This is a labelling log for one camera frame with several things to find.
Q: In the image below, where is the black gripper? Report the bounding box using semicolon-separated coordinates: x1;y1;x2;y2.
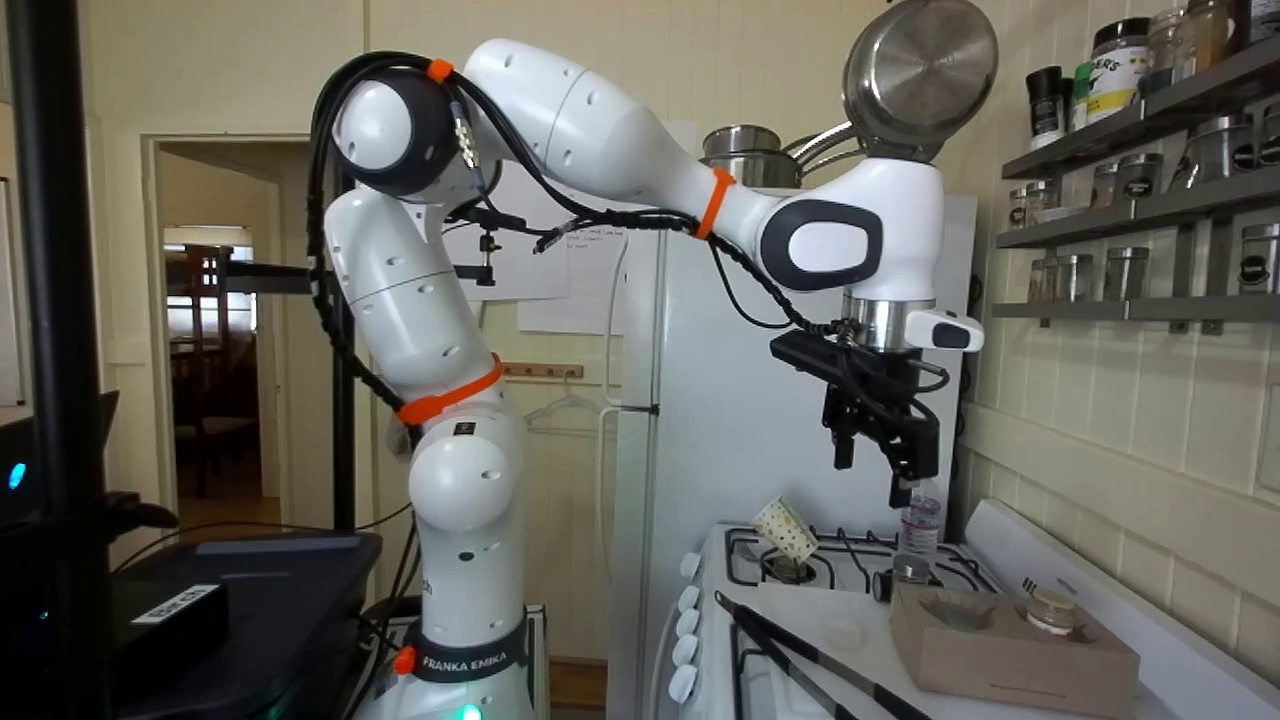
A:
772;330;940;506

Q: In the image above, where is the clear glass spice bottle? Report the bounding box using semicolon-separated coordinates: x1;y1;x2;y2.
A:
894;491;943;583

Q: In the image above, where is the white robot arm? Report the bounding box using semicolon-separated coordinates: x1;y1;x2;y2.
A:
307;38;986;720

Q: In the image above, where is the white cup on burner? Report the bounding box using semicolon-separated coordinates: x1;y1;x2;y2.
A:
751;500;816;561

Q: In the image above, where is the black spice jar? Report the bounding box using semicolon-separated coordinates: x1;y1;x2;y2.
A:
1024;67;1067;146

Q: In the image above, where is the white labelled spice jar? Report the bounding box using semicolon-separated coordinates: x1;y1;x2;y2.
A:
1081;17;1152;124

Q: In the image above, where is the white refrigerator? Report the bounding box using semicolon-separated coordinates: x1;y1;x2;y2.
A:
605;190;982;720

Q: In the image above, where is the white stove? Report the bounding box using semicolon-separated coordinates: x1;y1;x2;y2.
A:
651;502;1280;720

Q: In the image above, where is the glass jar in tray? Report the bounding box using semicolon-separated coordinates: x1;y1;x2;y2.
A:
1024;588;1081;634

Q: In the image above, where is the small steel pot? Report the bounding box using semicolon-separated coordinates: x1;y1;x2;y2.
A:
703;124;800;187

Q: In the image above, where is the hanging steel pan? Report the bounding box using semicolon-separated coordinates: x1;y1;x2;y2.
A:
788;0;1000;163

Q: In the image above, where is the black box on left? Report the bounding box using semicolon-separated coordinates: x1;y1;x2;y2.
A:
112;579;229;672

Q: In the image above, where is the black vertical pole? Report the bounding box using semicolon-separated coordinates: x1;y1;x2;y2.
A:
9;0;112;720

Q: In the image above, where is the paper sheet on wall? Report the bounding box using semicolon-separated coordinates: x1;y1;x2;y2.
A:
444;224;623;334

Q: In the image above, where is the dark wall spice shelf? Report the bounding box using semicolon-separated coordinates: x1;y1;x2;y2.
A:
996;38;1280;330

